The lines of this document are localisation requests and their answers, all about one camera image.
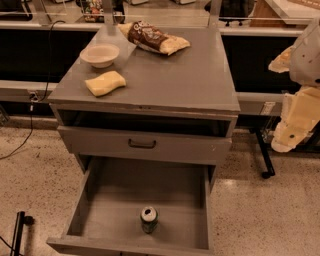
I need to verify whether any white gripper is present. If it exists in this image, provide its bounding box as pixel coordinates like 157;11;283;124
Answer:
268;46;320;153

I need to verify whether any green soda can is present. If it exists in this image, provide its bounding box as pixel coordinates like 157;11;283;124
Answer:
140;206;158;234

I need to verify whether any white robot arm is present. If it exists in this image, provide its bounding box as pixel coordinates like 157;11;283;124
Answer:
268;18;320;153

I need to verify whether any grey drawer cabinet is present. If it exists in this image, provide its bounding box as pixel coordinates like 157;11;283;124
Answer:
47;23;241;174

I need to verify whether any open grey middle drawer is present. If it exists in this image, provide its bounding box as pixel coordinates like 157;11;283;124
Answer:
47;158;213;256

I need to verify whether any closed grey top drawer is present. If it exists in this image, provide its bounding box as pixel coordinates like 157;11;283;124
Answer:
58;126;231;165

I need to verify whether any black table leg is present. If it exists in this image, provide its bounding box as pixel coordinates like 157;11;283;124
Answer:
255;129;275;179

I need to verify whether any brown chip bag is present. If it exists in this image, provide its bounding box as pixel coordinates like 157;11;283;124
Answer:
118;21;191;56

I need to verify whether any yellow sponge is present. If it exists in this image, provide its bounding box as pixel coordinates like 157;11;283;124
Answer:
85;71;126;97

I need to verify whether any white bowl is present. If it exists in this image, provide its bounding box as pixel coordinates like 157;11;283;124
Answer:
80;44;120;68

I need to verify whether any black stand leg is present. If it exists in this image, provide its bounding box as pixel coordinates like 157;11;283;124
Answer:
10;211;35;256

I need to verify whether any black power cable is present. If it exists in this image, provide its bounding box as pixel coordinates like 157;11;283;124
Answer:
0;19;67;161

